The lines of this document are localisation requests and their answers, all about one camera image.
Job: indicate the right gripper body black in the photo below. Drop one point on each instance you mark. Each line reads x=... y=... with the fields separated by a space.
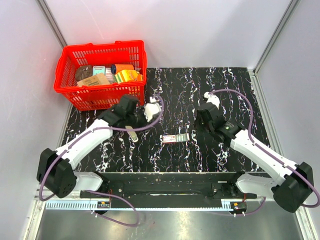
x=202 y=127

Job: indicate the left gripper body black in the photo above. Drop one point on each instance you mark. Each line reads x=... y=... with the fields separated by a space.
x=137 y=120

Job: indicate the pale green stapler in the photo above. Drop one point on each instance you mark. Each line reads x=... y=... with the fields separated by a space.
x=132 y=134

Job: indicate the staple box red white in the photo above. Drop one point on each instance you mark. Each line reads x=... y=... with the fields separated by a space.
x=178 y=138

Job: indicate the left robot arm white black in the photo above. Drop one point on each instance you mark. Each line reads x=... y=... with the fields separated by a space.
x=56 y=169

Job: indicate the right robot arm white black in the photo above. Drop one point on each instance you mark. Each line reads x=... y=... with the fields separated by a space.
x=289 y=184

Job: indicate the black marble pattern mat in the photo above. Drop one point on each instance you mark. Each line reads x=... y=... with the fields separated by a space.
x=182 y=90

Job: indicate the yellow orange snack box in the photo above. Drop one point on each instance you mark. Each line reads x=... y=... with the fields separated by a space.
x=128 y=76

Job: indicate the pink white small box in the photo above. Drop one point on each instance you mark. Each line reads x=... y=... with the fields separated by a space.
x=108 y=74

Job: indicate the brown cardboard packet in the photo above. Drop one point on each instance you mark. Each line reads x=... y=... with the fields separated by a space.
x=95 y=80

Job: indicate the orange can blue lid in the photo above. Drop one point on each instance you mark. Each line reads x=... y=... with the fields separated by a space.
x=116 y=68

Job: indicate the red plastic shopping basket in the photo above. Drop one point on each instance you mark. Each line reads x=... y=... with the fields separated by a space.
x=89 y=98

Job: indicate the teal small box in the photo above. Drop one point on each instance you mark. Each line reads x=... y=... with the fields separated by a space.
x=98 y=70

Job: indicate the brown round cookie pack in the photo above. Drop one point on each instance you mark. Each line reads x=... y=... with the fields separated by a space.
x=83 y=72

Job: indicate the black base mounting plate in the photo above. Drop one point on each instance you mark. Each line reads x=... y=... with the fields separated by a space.
x=198 y=191

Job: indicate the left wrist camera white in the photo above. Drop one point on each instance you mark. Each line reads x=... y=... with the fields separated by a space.
x=152 y=109

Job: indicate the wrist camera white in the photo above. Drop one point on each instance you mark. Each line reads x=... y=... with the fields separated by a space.
x=212 y=98
x=152 y=109

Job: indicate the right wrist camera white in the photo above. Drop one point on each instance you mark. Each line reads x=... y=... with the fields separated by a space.
x=212 y=98

